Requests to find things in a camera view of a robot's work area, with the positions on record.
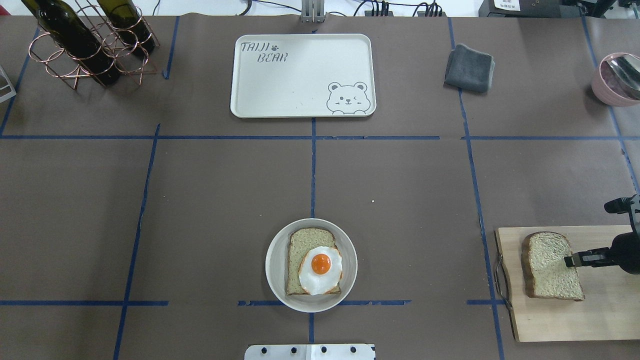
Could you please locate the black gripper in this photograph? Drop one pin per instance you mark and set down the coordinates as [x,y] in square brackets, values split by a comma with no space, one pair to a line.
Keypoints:
[627,252]

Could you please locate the white round plate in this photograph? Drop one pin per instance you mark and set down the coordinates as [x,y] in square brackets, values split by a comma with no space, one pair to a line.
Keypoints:
[276,267]

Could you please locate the cream bear tray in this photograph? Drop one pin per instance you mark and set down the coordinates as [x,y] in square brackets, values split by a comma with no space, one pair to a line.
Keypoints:
[303,75]

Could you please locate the wooden cutting board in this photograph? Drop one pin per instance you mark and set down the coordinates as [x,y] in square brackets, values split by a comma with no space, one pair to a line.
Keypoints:
[610,311]

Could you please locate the pink bowl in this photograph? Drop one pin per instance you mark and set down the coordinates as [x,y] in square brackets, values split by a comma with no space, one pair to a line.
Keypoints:
[601,80]

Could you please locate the grey folded cloth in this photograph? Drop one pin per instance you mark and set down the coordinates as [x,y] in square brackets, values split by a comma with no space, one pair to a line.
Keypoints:
[469,69]

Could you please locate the black computer box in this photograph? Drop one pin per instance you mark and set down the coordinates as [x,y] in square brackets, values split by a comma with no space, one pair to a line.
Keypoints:
[551,9]

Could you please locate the fried egg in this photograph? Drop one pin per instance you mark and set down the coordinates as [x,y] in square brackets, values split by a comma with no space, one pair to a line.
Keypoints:
[321,271]

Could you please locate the dark wine bottle far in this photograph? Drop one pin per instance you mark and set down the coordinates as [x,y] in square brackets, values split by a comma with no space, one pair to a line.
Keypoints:
[133,31]

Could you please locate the dark wine bottle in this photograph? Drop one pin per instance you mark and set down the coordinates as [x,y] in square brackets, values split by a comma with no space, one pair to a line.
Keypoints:
[133,31]
[69,31]

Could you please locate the dark wine bottle near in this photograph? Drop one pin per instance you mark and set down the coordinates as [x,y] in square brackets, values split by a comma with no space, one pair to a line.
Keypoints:
[69,31]

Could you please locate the white dish rack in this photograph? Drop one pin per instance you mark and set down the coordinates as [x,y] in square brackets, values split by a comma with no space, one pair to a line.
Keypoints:
[7,89]

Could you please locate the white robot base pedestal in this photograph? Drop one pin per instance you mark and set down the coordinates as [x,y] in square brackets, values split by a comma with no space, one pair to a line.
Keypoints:
[332,351]

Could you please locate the aluminium frame post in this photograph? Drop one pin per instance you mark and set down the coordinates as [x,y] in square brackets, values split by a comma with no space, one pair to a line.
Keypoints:
[313,11]

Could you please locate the copper wire bottle rack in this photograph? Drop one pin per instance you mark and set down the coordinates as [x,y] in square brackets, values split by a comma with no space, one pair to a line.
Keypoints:
[101,40]

